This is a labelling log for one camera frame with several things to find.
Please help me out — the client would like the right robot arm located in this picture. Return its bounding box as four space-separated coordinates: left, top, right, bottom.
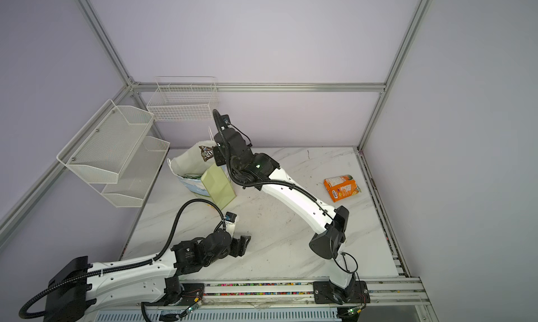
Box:
214 126 371 307

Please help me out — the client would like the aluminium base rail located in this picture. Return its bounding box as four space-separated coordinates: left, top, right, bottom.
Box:
92 276 438 322

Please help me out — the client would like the black corrugated cable hose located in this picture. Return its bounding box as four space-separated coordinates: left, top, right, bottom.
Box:
18 198 226 320

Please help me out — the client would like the white green paper bag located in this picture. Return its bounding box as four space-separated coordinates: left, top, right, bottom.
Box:
167 131 236 209

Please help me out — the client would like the orange snack box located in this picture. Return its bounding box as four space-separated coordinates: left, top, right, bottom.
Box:
323 175 361 202

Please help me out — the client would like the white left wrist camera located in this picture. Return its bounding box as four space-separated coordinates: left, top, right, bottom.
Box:
224 211 238 237

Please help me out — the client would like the purple chocolate bar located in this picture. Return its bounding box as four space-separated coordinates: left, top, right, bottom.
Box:
198 145 214 162

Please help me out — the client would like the white mesh wall shelf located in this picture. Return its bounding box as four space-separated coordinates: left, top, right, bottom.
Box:
57 100 170 208

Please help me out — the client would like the white wire wall basket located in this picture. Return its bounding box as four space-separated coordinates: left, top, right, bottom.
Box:
147 76 219 122

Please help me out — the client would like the right rear frame post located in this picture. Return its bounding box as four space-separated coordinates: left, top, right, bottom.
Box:
357 0 433 155

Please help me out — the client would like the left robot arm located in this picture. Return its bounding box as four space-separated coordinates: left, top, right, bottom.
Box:
43 229 251 321

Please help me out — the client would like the aluminium frame post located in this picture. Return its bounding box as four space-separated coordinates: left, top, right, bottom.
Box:
74 0 134 88

